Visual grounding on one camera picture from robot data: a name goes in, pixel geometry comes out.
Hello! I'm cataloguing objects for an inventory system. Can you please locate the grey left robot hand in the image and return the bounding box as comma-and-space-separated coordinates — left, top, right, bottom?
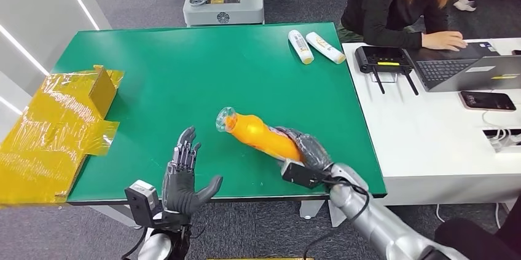
162, 126, 224, 215

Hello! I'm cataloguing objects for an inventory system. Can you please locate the person's hand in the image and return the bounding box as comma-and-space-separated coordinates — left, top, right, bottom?
421, 31, 468, 52

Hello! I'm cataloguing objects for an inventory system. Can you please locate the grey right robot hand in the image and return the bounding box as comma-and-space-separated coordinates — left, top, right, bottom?
275, 126, 333, 172

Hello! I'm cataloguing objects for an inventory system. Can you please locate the orange bottle with clear cap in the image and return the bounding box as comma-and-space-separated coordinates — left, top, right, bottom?
216, 107, 305, 163

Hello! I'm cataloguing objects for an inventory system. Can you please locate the white bottle with orange print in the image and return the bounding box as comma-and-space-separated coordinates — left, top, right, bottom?
305, 31, 347, 65

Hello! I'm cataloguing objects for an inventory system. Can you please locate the white bottle with barcode label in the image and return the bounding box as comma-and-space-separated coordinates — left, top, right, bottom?
288, 30, 315, 65

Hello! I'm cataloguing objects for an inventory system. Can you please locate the grey laptop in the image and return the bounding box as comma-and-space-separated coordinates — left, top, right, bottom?
406, 41, 521, 93

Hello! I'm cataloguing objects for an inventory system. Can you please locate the black router with antennas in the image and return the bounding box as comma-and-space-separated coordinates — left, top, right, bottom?
354, 45, 420, 96

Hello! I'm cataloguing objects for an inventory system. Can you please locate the black smartphone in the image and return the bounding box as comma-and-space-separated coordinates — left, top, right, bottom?
459, 90, 517, 112

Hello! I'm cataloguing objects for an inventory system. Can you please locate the white power strip with plugs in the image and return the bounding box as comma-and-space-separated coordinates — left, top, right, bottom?
482, 127, 521, 154

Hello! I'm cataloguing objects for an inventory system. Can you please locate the yellow taped cardboard box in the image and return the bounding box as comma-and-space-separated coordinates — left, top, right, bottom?
0, 65, 125, 209

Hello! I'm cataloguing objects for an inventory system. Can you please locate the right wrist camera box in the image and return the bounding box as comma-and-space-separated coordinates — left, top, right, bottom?
281, 159, 326, 190

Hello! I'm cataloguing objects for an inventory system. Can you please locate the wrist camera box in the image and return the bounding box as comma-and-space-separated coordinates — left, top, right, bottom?
124, 179, 160, 229
281, 159, 326, 190

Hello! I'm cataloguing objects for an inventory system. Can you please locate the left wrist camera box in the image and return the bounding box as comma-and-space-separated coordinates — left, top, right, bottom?
124, 179, 160, 229

